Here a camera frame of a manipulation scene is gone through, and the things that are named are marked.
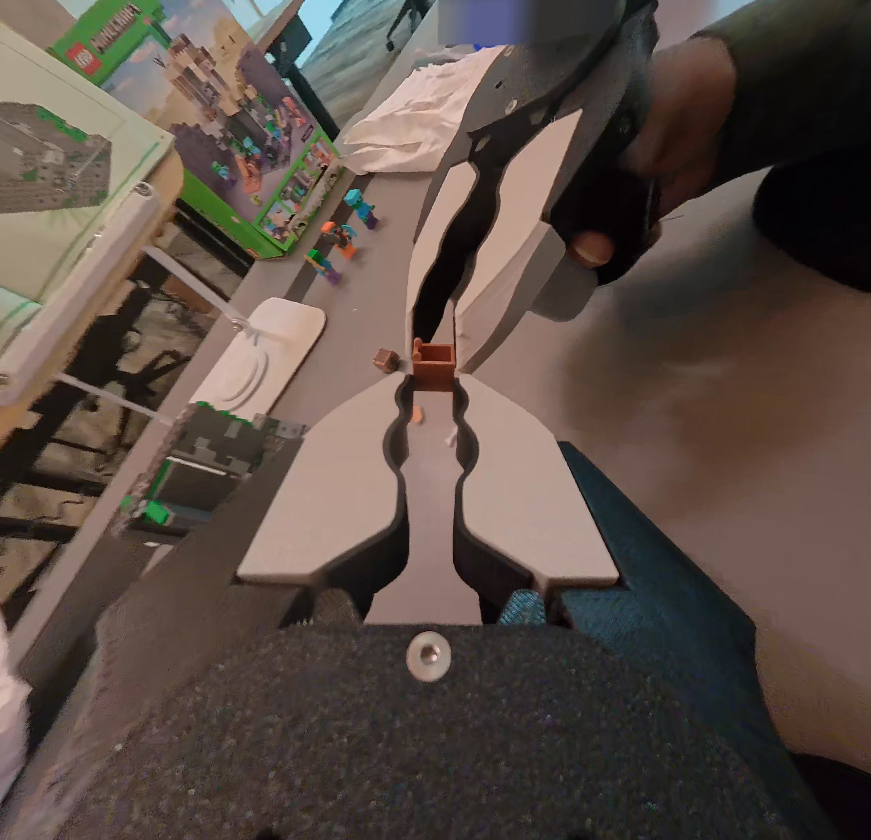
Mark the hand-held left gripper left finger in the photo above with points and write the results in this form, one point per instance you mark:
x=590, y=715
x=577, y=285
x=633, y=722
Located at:
x=326, y=500

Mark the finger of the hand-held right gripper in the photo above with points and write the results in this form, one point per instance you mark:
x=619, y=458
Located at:
x=531, y=187
x=435, y=221

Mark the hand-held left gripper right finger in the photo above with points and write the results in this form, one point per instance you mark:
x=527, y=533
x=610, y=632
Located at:
x=537, y=506

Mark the brown toy chest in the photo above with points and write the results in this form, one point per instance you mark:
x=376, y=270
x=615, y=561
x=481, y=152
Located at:
x=434, y=370

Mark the person's right forearm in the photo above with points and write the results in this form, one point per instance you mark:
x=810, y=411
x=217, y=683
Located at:
x=803, y=71

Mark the grey desk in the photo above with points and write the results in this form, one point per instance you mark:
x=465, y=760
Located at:
x=680, y=411

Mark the wooden-top office desk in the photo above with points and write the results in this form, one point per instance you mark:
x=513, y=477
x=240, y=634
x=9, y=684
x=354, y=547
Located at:
x=289, y=17

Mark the person's right hand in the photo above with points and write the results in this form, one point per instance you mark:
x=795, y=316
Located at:
x=687, y=119

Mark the zombie toy figure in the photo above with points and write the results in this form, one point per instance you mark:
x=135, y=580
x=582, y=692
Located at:
x=360, y=207

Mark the orange toy figure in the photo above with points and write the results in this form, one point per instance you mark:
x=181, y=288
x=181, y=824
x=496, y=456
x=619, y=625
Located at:
x=340, y=238

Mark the zombie figure holding tan sword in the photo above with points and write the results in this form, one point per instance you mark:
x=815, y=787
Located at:
x=323, y=265

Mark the grey toy brick building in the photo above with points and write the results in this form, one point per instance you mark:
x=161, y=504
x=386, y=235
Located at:
x=211, y=459

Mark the tan toy brick cube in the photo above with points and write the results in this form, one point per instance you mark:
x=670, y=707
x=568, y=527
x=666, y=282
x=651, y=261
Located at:
x=386, y=359

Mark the white book stand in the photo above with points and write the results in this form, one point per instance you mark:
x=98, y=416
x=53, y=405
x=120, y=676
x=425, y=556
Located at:
x=272, y=350

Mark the toy brick set box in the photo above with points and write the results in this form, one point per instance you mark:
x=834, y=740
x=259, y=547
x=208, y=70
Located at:
x=204, y=105

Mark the black honeycomb armrest pad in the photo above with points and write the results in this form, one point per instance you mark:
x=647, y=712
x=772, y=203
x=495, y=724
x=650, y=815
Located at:
x=816, y=234

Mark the pale green instruction booklet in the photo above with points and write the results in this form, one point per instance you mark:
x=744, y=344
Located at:
x=54, y=159

